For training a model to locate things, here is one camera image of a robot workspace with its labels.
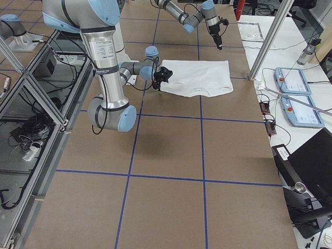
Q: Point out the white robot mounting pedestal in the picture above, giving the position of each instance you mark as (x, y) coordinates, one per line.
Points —
(119, 47)

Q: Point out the clear water bottle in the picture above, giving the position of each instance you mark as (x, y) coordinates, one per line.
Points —
(308, 51)

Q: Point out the blue teach pendant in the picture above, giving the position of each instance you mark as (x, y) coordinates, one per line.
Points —
(291, 80)
(300, 115)

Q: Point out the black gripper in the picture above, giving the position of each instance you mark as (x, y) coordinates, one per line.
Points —
(157, 77)
(214, 30)

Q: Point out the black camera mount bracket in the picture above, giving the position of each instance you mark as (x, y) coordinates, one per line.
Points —
(306, 212)

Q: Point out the white long-sleeve printed shirt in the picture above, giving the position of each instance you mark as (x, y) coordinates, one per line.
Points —
(193, 78)

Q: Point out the upper blue teach pendant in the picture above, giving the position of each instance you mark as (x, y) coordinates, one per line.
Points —
(291, 80)

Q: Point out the white power strip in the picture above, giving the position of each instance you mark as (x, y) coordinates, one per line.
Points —
(32, 151)

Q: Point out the aluminium frame post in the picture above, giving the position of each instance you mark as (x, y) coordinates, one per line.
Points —
(271, 35)

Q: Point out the lower blue teach pendant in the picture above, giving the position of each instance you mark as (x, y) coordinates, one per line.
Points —
(300, 115)

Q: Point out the black laptop computer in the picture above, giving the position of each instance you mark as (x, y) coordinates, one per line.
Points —
(309, 164)

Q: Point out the plastic sheet document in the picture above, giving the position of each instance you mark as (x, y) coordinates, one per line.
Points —
(250, 31)

